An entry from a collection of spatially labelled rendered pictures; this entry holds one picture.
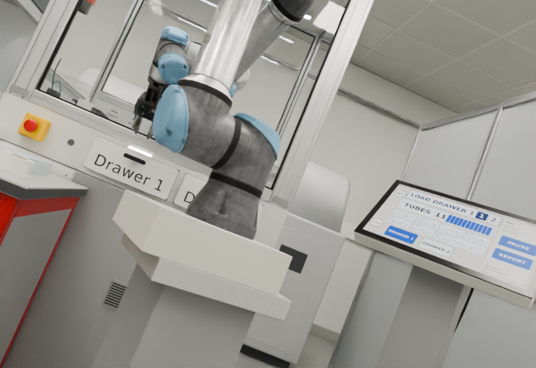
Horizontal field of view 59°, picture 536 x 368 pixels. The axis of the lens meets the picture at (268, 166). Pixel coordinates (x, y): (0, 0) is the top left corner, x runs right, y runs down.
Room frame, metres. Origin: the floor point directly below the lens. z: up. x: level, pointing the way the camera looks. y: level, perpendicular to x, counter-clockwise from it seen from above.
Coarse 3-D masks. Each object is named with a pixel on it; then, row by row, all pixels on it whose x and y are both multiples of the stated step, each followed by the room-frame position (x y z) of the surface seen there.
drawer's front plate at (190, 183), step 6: (186, 174) 1.60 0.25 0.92; (186, 180) 1.60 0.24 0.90; (192, 180) 1.60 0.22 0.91; (198, 180) 1.61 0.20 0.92; (180, 186) 1.60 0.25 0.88; (186, 186) 1.60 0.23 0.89; (192, 186) 1.61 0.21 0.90; (198, 186) 1.61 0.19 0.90; (180, 192) 1.60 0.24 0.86; (186, 192) 1.60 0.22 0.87; (192, 192) 1.61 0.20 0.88; (198, 192) 1.61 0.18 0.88; (180, 198) 1.60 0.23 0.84; (192, 198) 1.61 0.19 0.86; (180, 204) 1.60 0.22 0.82; (186, 204) 1.61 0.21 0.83; (258, 204) 1.64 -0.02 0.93; (258, 210) 1.64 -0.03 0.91; (258, 216) 1.64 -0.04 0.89
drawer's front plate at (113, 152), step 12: (96, 144) 1.56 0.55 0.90; (108, 144) 1.57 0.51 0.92; (96, 156) 1.56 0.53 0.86; (108, 156) 1.57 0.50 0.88; (120, 156) 1.57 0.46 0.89; (144, 156) 1.58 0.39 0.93; (96, 168) 1.57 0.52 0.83; (108, 168) 1.57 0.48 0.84; (120, 168) 1.57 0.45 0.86; (132, 168) 1.58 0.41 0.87; (144, 168) 1.58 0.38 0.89; (156, 168) 1.59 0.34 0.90; (168, 168) 1.59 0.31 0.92; (120, 180) 1.58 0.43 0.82; (132, 180) 1.58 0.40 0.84; (156, 180) 1.59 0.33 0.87; (168, 180) 1.60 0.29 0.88; (156, 192) 1.59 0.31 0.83; (168, 192) 1.60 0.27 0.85
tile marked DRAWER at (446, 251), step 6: (426, 240) 1.42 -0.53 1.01; (432, 240) 1.41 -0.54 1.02; (420, 246) 1.40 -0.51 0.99; (426, 246) 1.40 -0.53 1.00; (432, 246) 1.40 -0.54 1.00; (438, 246) 1.39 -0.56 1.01; (444, 246) 1.39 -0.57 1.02; (438, 252) 1.37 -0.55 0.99; (444, 252) 1.37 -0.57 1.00; (450, 252) 1.37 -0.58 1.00
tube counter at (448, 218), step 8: (432, 216) 1.49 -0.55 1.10; (440, 216) 1.49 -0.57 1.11; (448, 216) 1.48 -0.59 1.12; (456, 216) 1.47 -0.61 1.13; (456, 224) 1.45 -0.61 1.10; (464, 224) 1.44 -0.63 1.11; (472, 224) 1.44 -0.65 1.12; (480, 224) 1.43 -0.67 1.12; (480, 232) 1.41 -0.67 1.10; (488, 232) 1.40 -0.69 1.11
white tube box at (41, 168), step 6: (0, 150) 1.25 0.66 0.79; (6, 150) 1.25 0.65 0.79; (12, 150) 1.30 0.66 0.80; (0, 156) 1.25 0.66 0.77; (24, 156) 1.25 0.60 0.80; (30, 156) 1.35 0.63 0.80; (36, 162) 1.28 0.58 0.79; (42, 162) 1.31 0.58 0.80; (36, 168) 1.30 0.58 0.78; (42, 168) 1.33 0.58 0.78; (48, 168) 1.36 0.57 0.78; (42, 174) 1.34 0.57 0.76
